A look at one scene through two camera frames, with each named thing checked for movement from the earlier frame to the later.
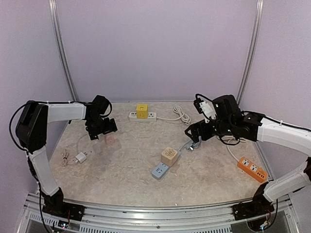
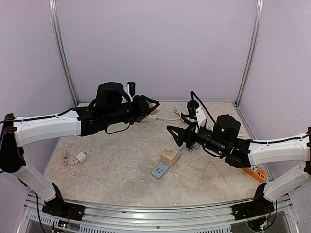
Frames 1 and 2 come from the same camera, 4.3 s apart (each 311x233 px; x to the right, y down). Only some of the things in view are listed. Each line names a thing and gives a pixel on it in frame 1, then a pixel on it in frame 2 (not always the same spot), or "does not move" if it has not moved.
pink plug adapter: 109,139 to 155,111
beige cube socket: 169,156 does not move
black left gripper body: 107,128 to 136,111
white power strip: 151,116 does not move
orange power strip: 259,174 does not move
